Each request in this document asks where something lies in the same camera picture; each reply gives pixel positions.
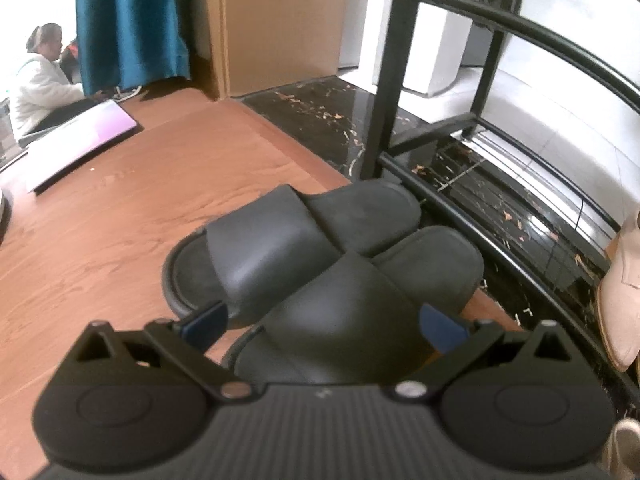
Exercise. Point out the dark grey slide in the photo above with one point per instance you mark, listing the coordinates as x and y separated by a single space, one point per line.
358 321
256 256

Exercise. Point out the teal curtain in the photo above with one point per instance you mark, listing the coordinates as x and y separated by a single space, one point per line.
129 43

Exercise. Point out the beige cross-strap mule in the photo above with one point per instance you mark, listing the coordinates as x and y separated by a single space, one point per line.
621 453

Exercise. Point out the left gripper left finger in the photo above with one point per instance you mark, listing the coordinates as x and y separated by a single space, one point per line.
184 343

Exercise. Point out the black metal shoe rack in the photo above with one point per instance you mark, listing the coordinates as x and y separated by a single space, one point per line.
530 153

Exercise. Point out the pink lace-up shoe left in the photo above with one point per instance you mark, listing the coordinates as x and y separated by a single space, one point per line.
617 298

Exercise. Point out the pink bathroom scale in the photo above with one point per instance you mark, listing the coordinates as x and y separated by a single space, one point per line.
64 148

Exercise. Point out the white air purifier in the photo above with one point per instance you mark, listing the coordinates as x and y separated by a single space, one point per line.
438 42

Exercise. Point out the seated person in white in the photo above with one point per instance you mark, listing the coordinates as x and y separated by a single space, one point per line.
42 97

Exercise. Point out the wooden cabinet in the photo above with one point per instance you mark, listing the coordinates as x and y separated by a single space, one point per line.
262 44

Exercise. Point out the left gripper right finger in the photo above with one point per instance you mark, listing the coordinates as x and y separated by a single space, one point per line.
459 343

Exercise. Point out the white fan base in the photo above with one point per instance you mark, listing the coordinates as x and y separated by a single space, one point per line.
6 207

